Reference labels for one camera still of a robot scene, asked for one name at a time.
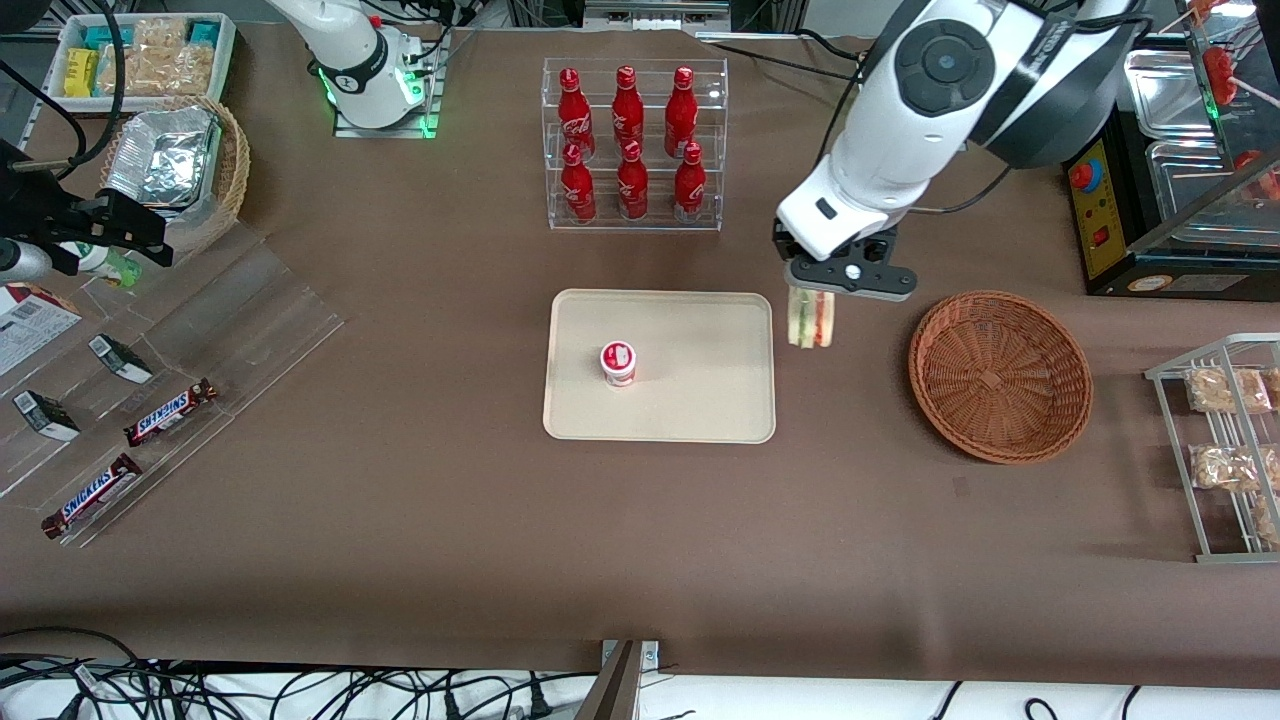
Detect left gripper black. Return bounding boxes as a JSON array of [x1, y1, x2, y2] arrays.
[[771, 221, 920, 304]]

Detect triangle sandwich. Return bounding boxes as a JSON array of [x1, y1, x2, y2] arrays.
[[786, 287, 837, 350]]

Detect tan wicker basket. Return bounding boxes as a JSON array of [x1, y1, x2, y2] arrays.
[[98, 95, 252, 257]]

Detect brown round wicker basket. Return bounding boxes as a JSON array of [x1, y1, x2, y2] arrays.
[[907, 289, 1095, 466]]

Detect beige plastic tray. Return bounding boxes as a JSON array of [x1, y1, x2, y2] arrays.
[[542, 288, 777, 445]]

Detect green white plastic bottle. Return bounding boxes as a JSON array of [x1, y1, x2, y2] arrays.
[[58, 242, 143, 290]]

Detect small black box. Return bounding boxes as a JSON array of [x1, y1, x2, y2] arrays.
[[11, 389, 82, 443], [87, 334, 154, 385]]

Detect red white barcode box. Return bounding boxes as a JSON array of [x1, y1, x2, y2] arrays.
[[0, 282, 83, 378]]

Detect silver foil package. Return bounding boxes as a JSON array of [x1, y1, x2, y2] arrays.
[[104, 107, 222, 210]]

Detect clear acrylic stepped stand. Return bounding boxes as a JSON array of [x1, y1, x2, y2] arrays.
[[0, 220, 348, 550]]

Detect brown Snickers bar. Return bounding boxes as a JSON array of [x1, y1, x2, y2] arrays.
[[40, 453, 144, 541], [122, 377, 220, 448]]

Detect red cola bottle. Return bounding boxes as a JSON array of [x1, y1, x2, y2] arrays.
[[611, 65, 647, 151], [559, 142, 599, 226], [664, 66, 699, 158], [672, 142, 708, 225], [615, 140, 650, 222], [557, 67, 597, 161]]

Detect beige cracker snack bag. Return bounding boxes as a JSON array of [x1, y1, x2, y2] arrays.
[[172, 42, 217, 97], [100, 44, 177, 99]]

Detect yellow snack packet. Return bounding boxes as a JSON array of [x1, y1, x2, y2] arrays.
[[64, 47, 100, 99]]

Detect clear acrylic bottle rack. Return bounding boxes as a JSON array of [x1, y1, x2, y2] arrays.
[[541, 56, 730, 234]]

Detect white plastic snack bin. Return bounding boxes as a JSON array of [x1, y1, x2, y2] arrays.
[[45, 12, 238, 113]]

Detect red white yogurt cup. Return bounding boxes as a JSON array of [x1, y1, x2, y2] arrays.
[[599, 340, 639, 388]]

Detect black food warmer cabinet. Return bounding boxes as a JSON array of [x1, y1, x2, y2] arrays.
[[1061, 28, 1280, 301]]

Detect steel warmer pan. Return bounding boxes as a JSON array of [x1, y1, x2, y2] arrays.
[[1124, 48, 1217, 142], [1144, 139, 1280, 248]]

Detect red skewered sausage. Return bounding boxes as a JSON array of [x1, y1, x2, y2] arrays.
[[1201, 44, 1242, 107]]

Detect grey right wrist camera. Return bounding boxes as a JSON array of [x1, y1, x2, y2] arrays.
[[0, 238, 54, 284]]

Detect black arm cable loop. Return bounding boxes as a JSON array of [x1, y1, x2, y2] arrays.
[[0, 0, 133, 183]]

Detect black table cable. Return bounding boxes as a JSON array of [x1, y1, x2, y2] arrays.
[[698, 28, 881, 71]]

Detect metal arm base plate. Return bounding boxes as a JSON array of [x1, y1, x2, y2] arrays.
[[331, 28, 443, 140]]

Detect silver wire rack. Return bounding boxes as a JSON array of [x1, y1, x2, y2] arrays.
[[1144, 335, 1280, 565]]

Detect black floor cable bundle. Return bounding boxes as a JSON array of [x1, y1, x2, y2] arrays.
[[0, 627, 601, 720]]

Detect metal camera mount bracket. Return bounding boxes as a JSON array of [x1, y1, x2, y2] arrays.
[[576, 639, 662, 720]]

